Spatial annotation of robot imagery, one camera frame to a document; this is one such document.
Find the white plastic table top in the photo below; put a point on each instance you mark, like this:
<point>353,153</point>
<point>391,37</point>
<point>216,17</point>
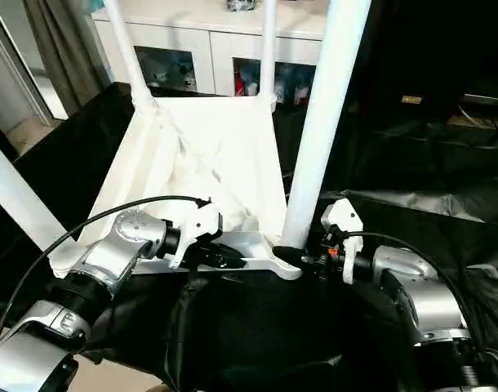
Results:
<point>212,155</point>

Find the white plastic table leg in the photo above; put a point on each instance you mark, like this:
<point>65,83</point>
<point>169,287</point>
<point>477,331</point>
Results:
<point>326,122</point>
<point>268,49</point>
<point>20,192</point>
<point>128,53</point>

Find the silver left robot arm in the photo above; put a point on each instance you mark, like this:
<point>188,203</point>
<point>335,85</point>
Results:
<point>122,241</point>

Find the black plastic mat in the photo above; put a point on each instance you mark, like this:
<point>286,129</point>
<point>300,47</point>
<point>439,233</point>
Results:
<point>273,326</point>

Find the white glass-door cabinet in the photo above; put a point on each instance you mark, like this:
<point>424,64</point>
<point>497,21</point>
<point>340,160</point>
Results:
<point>183,41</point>

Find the black box with yellow label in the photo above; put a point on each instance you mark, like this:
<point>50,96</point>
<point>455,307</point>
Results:
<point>404,45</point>

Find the grey-brown curtain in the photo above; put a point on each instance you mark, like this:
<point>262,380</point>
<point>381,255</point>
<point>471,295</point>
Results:
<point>69,53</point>

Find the dark crumpled object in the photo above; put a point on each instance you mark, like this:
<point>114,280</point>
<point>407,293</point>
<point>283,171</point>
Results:
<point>241,5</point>

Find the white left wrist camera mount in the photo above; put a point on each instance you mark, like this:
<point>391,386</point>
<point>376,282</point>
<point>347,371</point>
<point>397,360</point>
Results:
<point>200,224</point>

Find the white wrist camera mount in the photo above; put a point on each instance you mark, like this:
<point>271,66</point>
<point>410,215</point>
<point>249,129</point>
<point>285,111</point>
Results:
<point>343,220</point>
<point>200,224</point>

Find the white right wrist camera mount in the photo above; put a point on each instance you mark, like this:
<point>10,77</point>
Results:
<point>343,220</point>

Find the dark metal rail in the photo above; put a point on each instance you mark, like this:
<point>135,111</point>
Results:
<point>487,99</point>

